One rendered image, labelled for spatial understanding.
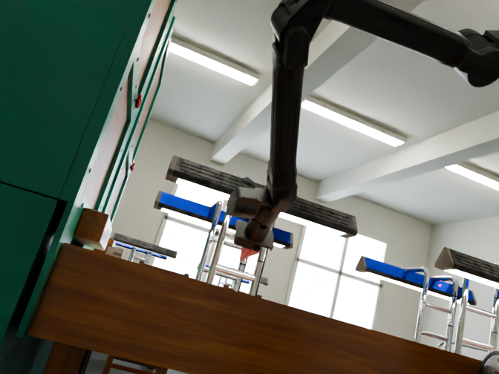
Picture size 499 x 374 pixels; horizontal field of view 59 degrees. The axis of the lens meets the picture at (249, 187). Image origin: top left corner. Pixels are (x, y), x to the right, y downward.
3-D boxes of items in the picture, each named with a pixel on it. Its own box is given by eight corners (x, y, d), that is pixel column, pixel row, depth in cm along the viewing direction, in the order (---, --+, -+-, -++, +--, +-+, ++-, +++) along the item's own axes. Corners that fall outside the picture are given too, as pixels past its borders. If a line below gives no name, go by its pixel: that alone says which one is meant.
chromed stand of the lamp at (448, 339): (450, 382, 185) (463, 277, 197) (409, 371, 181) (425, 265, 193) (421, 373, 203) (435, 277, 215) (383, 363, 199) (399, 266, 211)
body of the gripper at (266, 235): (234, 223, 114) (245, 202, 110) (270, 235, 116) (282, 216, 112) (232, 240, 109) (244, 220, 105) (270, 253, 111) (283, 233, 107)
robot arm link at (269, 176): (315, 28, 72) (299, 4, 80) (281, 30, 71) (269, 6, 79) (298, 211, 101) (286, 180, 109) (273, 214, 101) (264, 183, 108)
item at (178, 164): (357, 236, 139) (361, 214, 141) (166, 174, 127) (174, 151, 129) (345, 238, 147) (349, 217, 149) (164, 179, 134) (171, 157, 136)
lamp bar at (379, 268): (477, 306, 211) (478, 291, 213) (362, 270, 199) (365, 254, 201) (464, 305, 219) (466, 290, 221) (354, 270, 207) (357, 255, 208)
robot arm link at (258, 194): (295, 198, 99) (286, 174, 105) (249, 188, 95) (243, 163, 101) (273, 233, 106) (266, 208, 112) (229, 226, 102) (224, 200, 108)
